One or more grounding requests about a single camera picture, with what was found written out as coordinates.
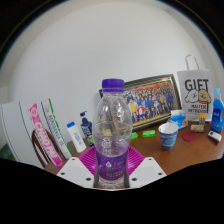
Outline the small white box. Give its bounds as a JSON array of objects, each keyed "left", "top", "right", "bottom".
[{"left": 207, "top": 129, "right": 223, "bottom": 143}]

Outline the blue detergent bottle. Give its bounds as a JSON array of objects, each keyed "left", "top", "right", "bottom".
[{"left": 209, "top": 87, "right": 224, "bottom": 134}]

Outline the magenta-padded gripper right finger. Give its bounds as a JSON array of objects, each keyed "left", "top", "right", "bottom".
[{"left": 124, "top": 145, "right": 168, "bottom": 188}]

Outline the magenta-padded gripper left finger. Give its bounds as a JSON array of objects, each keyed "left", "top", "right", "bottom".
[{"left": 56, "top": 146, "right": 101, "bottom": 190}]

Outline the white paper gift bag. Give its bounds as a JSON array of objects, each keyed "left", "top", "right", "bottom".
[{"left": 176, "top": 54, "right": 215, "bottom": 122}]

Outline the flat round red coaster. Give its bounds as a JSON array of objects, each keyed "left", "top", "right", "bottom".
[{"left": 182, "top": 130, "right": 198, "bottom": 143}]

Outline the gold-framed group photo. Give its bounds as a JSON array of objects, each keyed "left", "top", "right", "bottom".
[{"left": 98, "top": 73, "right": 183, "bottom": 133}]

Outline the large white flat board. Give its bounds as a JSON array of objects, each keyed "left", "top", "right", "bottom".
[{"left": 0, "top": 99, "right": 45, "bottom": 168}]

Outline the long green and white box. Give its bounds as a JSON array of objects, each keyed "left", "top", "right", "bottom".
[{"left": 40, "top": 97, "right": 74, "bottom": 160}]

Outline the blue tissue pack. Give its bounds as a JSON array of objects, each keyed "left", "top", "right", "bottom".
[{"left": 167, "top": 109, "right": 189, "bottom": 131}]

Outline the dark blue pump bottle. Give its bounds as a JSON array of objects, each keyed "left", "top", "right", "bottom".
[{"left": 79, "top": 110, "right": 95, "bottom": 148}]

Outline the white bottle with blue cap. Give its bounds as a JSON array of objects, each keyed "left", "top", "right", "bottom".
[{"left": 66, "top": 121, "right": 88, "bottom": 154}]

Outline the green rectangular pack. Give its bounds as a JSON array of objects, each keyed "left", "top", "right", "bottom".
[{"left": 141, "top": 129, "right": 157, "bottom": 139}]

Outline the blue patterned paper cup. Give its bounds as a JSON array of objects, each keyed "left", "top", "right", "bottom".
[{"left": 158, "top": 122, "right": 180, "bottom": 152}]

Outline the long pink box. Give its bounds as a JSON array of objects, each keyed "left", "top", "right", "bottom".
[{"left": 28, "top": 103, "right": 65, "bottom": 168}]

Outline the small yellow-capped jar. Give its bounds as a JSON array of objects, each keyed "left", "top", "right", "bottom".
[{"left": 198, "top": 114, "right": 207, "bottom": 126}]

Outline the clear bottle with purple cap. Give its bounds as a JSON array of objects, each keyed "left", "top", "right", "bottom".
[{"left": 92, "top": 78, "right": 134, "bottom": 191}]

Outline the small brown packet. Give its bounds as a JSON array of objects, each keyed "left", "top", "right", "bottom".
[{"left": 189, "top": 123, "right": 205, "bottom": 134}]

